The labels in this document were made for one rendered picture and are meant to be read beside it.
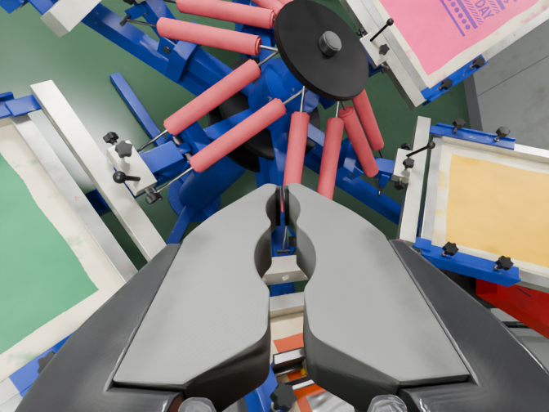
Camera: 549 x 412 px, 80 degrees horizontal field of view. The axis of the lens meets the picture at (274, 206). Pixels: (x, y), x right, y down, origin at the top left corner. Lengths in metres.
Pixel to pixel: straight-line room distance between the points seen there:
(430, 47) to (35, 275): 1.64
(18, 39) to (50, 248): 1.65
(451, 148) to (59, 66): 2.06
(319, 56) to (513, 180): 0.95
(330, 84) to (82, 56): 1.73
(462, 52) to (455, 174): 0.58
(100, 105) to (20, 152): 1.23
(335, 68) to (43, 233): 0.84
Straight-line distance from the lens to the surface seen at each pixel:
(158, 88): 2.34
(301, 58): 0.92
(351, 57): 1.06
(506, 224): 1.45
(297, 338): 0.85
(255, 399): 0.71
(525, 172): 1.63
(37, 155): 0.98
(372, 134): 1.25
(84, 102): 2.21
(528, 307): 1.81
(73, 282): 0.93
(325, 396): 0.81
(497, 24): 1.93
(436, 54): 1.74
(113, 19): 1.32
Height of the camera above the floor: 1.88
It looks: 56 degrees down
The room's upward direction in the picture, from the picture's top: 59 degrees clockwise
